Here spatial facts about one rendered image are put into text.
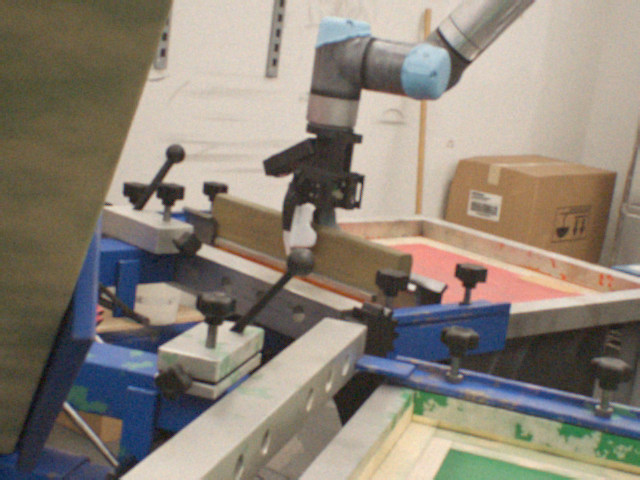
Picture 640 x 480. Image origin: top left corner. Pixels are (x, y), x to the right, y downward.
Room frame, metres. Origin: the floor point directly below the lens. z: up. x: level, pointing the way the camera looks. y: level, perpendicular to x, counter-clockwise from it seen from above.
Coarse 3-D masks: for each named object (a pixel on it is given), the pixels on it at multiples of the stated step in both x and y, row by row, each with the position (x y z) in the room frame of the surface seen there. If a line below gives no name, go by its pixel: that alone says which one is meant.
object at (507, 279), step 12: (492, 276) 2.17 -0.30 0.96; (504, 276) 2.19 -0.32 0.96; (516, 276) 2.20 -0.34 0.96; (516, 288) 2.10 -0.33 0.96; (528, 288) 2.12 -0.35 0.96; (540, 288) 2.13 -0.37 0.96; (552, 288) 2.15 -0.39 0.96; (516, 300) 2.01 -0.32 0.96; (528, 300) 2.03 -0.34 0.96; (540, 300) 2.04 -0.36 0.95
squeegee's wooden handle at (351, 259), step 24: (216, 216) 2.00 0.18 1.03; (240, 216) 1.96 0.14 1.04; (264, 216) 1.92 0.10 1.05; (240, 240) 1.96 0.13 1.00; (264, 240) 1.92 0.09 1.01; (336, 240) 1.81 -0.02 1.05; (360, 240) 1.79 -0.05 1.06; (336, 264) 1.81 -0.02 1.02; (360, 264) 1.78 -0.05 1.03; (384, 264) 1.74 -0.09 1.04; (408, 264) 1.74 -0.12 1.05
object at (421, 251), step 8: (400, 248) 2.31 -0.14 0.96; (408, 248) 2.32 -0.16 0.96; (416, 248) 2.33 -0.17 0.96; (424, 248) 2.34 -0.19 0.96; (432, 248) 2.35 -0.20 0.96; (416, 256) 2.26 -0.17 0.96; (424, 256) 2.27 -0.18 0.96; (432, 256) 2.28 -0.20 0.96; (440, 256) 2.29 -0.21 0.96; (448, 256) 2.30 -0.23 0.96; (456, 256) 2.31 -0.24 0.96; (464, 256) 2.32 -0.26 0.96; (440, 264) 2.21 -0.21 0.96; (448, 264) 2.22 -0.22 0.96; (488, 264) 2.27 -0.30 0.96
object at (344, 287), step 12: (216, 240) 1.98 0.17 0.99; (228, 240) 1.97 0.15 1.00; (240, 252) 1.94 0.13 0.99; (252, 252) 1.92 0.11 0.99; (276, 264) 1.88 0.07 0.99; (312, 276) 1.82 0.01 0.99; (324, 276) 1.81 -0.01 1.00; (336, 288) 1.79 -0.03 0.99; (348, 288) 1.77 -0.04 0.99; (360, 288) 1.77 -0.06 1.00; (372, 300) 1.74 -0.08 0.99
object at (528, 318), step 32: (352, 224) 2.32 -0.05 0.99; (384, 224) 2.38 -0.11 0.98; (416, 224) 2.45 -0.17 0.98; (448, 224) 2.44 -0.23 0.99; (512, 256) 2.30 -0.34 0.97; (544, 256) 2.26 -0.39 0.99; (608, 288) 2.16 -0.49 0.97; (256, 320) 1.67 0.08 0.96; (512, 320) 1.78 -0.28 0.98; (544, 320) 1.83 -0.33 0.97; (576, 320) 1.89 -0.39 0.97; (608, 320) 1.95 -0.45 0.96
